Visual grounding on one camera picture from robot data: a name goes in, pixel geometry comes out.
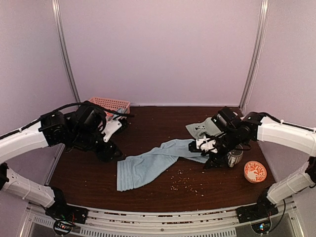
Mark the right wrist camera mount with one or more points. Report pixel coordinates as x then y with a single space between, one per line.
204 145

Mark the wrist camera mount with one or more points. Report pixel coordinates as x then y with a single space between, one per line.
204 145
110 128

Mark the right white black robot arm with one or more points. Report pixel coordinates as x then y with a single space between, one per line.
269 132

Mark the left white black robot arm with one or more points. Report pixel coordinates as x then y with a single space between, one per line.
89 128

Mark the blue polka dot striped towel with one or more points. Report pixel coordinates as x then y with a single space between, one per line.
121 111

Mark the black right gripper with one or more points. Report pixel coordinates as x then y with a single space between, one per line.
216 161

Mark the right aluminium frame post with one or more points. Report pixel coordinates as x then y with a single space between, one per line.
254 63

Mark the light blue terry towel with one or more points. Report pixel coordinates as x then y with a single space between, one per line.
137 171

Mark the left aluminium frame post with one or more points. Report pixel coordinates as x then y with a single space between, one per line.
64 51

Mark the orange patterned ceramic bowl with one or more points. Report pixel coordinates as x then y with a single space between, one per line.
254 172

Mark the grey striped ceramic mug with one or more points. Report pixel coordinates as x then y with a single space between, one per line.
234 156

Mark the aluminium frame post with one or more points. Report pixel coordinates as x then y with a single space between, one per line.
64 51
254 63

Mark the pink perforated plastic basket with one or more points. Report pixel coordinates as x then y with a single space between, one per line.
111 104

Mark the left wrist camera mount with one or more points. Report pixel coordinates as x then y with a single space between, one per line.
110 128

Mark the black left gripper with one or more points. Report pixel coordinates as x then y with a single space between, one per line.
105 155

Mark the pale green terry towel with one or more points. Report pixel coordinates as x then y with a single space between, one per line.
207 127

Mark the front aluminium rail base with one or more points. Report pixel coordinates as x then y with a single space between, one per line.
221 222

